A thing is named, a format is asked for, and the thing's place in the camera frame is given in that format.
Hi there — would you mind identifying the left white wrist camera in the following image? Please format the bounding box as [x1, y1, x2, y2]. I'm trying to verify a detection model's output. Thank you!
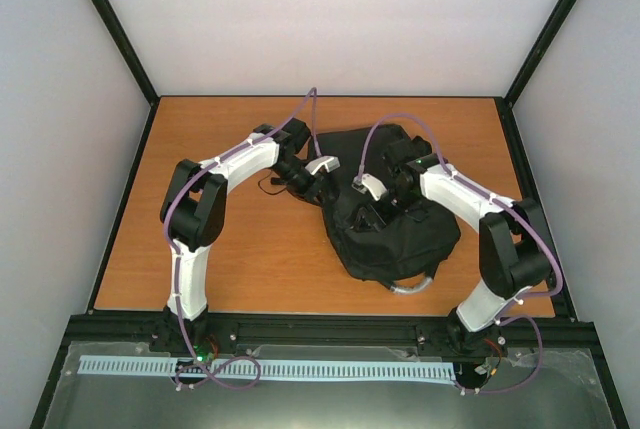
[305, 156, 340, 175]

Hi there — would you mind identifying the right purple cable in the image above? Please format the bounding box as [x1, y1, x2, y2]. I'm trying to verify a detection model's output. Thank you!
[351, 112, 565, 396]

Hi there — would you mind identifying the light blue cable duct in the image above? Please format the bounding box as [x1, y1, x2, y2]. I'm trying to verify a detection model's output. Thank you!
[77, 355, 456, 384]

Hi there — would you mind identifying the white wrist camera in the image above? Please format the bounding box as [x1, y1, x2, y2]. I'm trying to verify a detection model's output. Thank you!
[352, 173, 388, 201]
[305, 156, 340, 175]

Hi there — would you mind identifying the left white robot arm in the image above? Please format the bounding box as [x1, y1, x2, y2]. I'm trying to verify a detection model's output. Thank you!
[160, 118, 341, 352]

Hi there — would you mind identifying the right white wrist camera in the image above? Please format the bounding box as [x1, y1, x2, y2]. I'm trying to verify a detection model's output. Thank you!
[352, 173, 388, 201]

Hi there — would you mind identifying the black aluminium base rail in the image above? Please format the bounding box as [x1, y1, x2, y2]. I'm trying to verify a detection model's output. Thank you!
[64, 312, 599, 356]

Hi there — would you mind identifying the purple cable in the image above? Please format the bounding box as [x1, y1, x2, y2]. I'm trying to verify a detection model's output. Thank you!
[351, 112, 565, 396]
[164, 86, 324, 391]

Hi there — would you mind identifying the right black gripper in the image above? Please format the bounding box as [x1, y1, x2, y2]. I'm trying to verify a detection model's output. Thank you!
[354, 184, 419, 233]

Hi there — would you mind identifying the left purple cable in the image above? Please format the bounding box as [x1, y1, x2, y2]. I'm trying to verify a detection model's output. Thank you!
[164, 86, 324, 391]

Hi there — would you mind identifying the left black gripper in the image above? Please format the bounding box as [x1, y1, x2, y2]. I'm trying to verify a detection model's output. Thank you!
[270, 159, 331, 209]

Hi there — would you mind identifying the black student backpack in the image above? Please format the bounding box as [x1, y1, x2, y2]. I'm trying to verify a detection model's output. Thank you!
[317, 124, 461, 295]

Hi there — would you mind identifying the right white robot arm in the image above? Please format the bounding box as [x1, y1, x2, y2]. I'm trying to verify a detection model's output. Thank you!
[353, 143, 563, 354]

